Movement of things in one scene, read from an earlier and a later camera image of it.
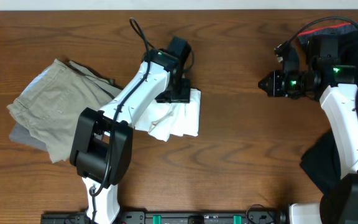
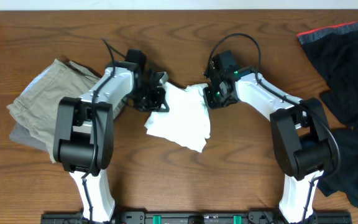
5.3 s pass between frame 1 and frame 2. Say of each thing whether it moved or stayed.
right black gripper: moved
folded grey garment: stayed
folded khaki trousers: stayed
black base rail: stayed
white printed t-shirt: moved
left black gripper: moved
